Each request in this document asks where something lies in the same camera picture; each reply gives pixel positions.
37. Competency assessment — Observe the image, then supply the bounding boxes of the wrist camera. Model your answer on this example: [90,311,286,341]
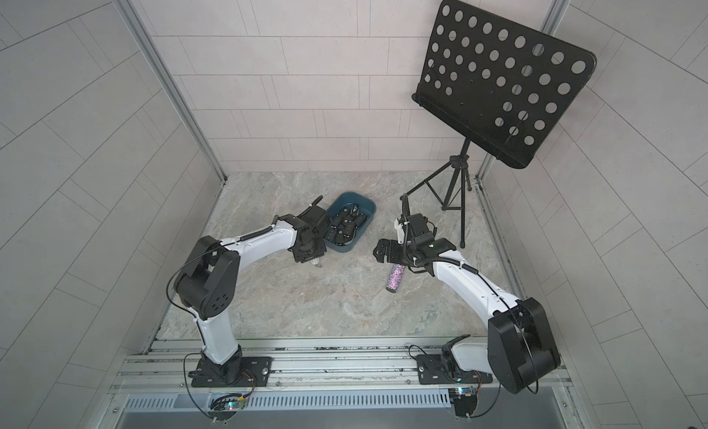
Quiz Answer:
[394,213,437,247]
[298,204,329,232]

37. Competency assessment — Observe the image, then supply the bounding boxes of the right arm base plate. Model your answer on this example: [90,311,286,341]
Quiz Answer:
[413,353,493,386]

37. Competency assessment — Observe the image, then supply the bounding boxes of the left circuit board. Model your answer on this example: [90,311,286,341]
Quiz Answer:
[209,393,248,421]

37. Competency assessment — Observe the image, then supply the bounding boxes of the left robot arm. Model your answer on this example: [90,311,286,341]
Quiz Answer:
[173,197,328,385]

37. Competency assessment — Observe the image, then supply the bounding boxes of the right circuit board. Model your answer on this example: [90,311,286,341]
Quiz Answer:
[448,387,479,419]

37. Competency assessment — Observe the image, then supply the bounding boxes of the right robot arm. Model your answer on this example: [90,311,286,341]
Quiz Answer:
[372,195,562,393]

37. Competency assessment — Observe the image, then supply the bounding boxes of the black perforated music stand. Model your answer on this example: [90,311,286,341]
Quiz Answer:
[400,0,597,237]

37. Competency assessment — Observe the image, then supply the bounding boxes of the circuit board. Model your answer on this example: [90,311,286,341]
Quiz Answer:
[209,393,248,421]
[448,387,479,419]

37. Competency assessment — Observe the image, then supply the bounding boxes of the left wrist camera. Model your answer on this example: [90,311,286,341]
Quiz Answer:
[298,204,329,232]

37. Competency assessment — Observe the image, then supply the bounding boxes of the black silver-edged key fob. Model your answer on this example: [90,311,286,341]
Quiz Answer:
[337,223,357,246]

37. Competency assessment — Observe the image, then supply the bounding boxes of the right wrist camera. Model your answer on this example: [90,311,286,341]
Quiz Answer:
[394,213,437,247]

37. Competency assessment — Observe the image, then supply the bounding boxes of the aluminium rail frame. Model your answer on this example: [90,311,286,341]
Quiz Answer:
[90,337,588,428]

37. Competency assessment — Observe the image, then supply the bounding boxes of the teal plastic storage box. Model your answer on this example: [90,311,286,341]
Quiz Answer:
[324,191,376,253]

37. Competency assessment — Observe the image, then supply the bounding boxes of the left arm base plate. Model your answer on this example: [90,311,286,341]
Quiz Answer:
[188,356,274,388]

